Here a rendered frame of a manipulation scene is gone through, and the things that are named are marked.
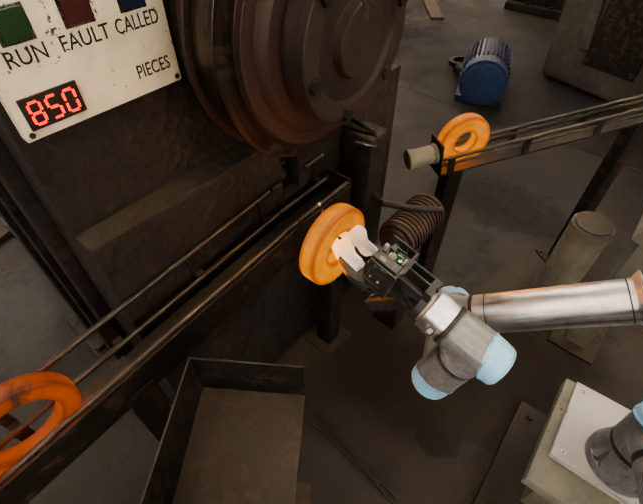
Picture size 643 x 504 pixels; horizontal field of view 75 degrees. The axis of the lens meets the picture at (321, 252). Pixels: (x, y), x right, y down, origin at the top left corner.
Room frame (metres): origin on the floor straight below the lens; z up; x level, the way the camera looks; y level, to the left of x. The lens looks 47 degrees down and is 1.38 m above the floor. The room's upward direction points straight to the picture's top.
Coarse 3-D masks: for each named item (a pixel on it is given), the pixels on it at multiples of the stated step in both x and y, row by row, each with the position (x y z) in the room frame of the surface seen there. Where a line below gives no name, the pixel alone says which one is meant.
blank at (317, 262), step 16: (336, 208) 0.55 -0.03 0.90; (352, 208) 0.56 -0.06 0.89; (320, 224) 0.51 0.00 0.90; (336, 224) 0.52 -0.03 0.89; (352, 224) 0.55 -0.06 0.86; (304, 240) 0.50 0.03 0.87; (320, 240) 0.49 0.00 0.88; (304, 256) 0.48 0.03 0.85; (320, 256) 0.48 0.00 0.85; (304, 272) 0.48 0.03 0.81; (320, 272) 0.48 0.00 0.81; (336, 272) 0.51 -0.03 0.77
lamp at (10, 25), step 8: (8, 8) 0.54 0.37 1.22; (16, 8) 0.55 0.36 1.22; (0, 16) 0.53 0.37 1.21; (8, 16) 0.54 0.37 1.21; (16, 16) 0.54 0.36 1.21; (24, 16) 0.55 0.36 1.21; (0, 24) 0.53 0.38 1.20; (8, 24) 0.53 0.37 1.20; (16, 24) 0.54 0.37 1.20; (24, 24) 0.55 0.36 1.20; (0, 32) 0.52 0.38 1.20; (8, 32) 0.53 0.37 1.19; (16, 32) 0.54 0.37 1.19; (24, 32) 0.54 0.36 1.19; (32, 32) 0.55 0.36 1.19; (8, 40) 0.53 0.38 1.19; (16, 40) 0.53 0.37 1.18
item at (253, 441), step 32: (192, 384) 0.34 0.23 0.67; (224, 384) 0.35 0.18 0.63; (256, 384) 0.35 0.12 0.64; (288, 384) 0.34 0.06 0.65; (192, 416) 0.30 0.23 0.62; (224, 416) 0.30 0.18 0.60; (256, 416) 0.30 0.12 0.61; (288, 416) 0.30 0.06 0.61; (160, 448) 0.21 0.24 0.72; (192, 448) 0.25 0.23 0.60; (224, 448) 0.25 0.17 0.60; (256, 448) 0.25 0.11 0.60; (288, 448) 0.25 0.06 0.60; (160, 480) 0.18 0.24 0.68; (192, 480) 0.20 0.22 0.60; (224, 480) 0.20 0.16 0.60; (256, 480) 0.20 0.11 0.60; (288, 480) 0.20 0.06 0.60
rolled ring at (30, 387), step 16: (0, 384) 0.28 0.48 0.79; (16, 384) 0.28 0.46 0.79; (32, 384) 0.28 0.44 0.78; (48, 384) 0.29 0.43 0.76; (64, 384) 0.30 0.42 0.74; (0, 400) 0.25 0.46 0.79; (16, 400) 0.26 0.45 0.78; (32, 400) 0.27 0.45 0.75; (64, 400) 0.29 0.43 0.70; (80, 400) 0.30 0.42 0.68; (0, 416) 0.24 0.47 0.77; (64, 416) 0.28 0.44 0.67; (48, 432) 0.26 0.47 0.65; (16, 448) 0.23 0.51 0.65; (0, 464) 0.20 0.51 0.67
